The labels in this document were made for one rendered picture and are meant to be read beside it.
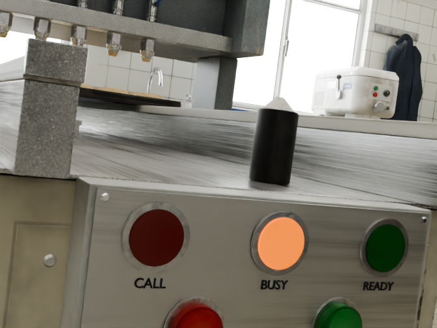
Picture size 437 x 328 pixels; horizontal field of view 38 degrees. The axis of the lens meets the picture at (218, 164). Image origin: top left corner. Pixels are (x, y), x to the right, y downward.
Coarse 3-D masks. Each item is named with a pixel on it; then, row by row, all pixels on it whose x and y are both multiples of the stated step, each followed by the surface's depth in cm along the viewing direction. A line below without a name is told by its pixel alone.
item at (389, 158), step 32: (96, 128) 133; (128, 128) 113; (160, 128) 98; (192, 128) 87; (224, 128) 78; (320, 128) 59; (352, 128) 55; (384, 128) 51; (416, 128) 48; (320, 160) 59; (352, 160) 55; (384, 160) 51; (416, 160) 48; (384, 192) 50; (416, 192) 47
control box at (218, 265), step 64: (128, 192) 35; (192, 192) 36; (256, 192) 41; (128, 256) 35; (192, 256) 37; (256, 256) 38; (320, 256) 40; (64, 320) 36; (128, 320) 35; (256, 320) 39; (384, 320) 43
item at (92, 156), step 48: (96, 144) 75; (144, 144) 94; (288, 144) 48; (0, 192) 35; (48, 192) 36; (288, 192) 43; (336, 192) 48; (0, 240) 35; (48, 240) 36; (432, 240) 48; (0, 288) 35; (48, 288) 36; (432, 288) 49
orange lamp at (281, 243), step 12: (264, 228) 38; (276, 228) 38; (288, 228) 39; (300, 228) 39; (264, 240) 38; (276, 240) 39; (288, 240) 39; (300, 240) 39; (264, 252) 38; (276, 252) 39; (288, 252) 39; (300, 252) 39; (276, 264) 39; (288, 264) 39
